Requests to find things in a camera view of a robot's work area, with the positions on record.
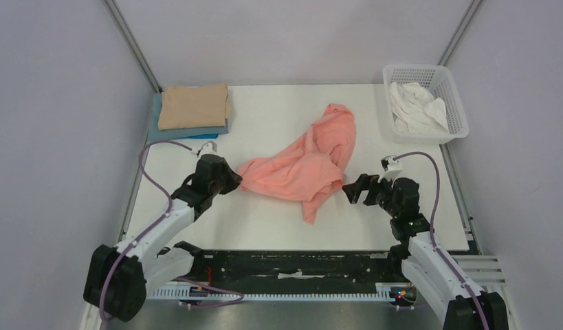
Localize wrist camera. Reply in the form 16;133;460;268
197;141;217;158
379;156;403;182

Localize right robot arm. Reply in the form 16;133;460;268
342;174;509;329

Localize white slotted cable duct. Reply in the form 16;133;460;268
147;282;395;303

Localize aluminium frame rail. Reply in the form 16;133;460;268
93;254;506;287

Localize beige folded t shirt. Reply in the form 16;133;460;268
157;83;232;131

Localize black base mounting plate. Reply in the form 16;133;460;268
184;250;411;295

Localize white t shirt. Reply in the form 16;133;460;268
388;82;450;134

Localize pink t shirt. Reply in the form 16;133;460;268
237;104;357;225

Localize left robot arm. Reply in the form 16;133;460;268
82;153;242;322

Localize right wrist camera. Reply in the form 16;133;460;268
379;156;403;182

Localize blue folded t shirt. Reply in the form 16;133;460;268
147;93;229;142

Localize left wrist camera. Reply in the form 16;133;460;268
197;141;217;158

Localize white plastic laundry basket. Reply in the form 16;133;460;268
382;64;469;144

